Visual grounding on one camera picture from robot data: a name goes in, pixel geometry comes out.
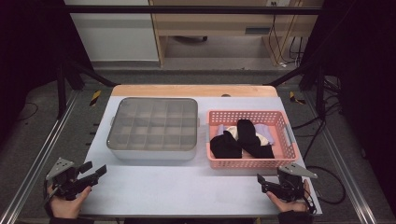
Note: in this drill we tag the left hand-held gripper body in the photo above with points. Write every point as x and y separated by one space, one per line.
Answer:
63 183

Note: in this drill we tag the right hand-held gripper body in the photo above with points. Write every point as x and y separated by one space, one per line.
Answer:
292 186

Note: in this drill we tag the pink perforated plastic basket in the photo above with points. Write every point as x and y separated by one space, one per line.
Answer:
281 146

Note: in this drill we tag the white divided storage box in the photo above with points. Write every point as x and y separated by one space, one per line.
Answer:
152 155

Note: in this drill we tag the grey translucent box lid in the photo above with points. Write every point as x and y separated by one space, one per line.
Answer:
152 124

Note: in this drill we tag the person's right hand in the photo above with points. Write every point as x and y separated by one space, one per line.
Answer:
292 206

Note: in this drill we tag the person's left hand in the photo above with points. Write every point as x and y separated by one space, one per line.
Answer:
67 208

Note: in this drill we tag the yellow black floor tape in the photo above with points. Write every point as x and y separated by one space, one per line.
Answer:
95 98
295 99

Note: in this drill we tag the black stand leg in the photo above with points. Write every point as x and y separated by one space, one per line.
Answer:
61 93
320 93

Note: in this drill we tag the white cabinet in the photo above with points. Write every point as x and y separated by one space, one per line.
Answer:
115 37

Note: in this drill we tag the black curtain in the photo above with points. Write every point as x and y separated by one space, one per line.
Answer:
25 46
367 62

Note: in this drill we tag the dark object under desk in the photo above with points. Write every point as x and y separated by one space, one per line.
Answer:
190 39

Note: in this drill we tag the light wooden desk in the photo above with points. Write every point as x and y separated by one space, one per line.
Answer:
218 23

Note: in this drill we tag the metal floor rail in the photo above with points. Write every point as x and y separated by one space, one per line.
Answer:
352 183
39 155

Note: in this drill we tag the black horizontal frame bar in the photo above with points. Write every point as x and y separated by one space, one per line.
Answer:
186 9

